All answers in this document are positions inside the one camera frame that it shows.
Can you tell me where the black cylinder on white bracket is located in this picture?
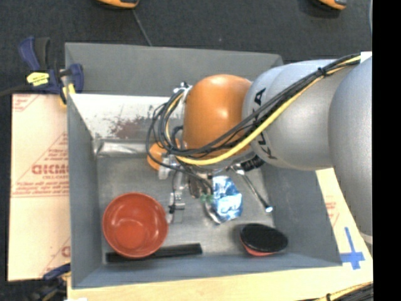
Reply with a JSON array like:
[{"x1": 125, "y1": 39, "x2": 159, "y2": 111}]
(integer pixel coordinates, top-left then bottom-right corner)
[{"x1": 226, "y1": 156, "x2": 274, "y2": 213}]

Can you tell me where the grey metal bin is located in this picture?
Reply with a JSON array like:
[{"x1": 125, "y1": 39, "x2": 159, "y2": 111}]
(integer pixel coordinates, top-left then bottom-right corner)
[{"x1": 64, "y1": 42, "x2": 343, "y2": 290}]

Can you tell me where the dark green flat block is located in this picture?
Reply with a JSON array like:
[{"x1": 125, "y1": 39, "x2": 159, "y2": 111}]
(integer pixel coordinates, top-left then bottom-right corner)
[{"x1": 105, "y1": 243, "x2": 204, "y2": 263}]

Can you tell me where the blue and white crumpled packet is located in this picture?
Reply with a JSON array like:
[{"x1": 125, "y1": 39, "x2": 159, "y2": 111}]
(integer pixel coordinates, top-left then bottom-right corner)
[{"x1": 202, "y1": 175, "x2": 244, "y2": 226}]

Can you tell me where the brown cardboard board red print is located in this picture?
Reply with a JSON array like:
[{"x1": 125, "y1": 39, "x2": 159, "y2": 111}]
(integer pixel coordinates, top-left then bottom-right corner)
[{"x1": 6, "y1": 92, "x2": 373, "y2": 282}]

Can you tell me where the black and red bowl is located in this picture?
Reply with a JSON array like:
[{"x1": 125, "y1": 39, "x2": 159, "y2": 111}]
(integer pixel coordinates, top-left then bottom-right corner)
[{"x1": 239, "y1": 223, "x2": 289, "y2": 258}]

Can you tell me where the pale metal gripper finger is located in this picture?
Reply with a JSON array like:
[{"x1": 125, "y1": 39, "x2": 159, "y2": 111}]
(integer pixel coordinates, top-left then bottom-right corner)
[
  {"x1": 168, "y1": 192, "x2": 176, "y2": 224},
  {"x1": 174, "y1": 176, "x2": 187, "y2": 224}
]

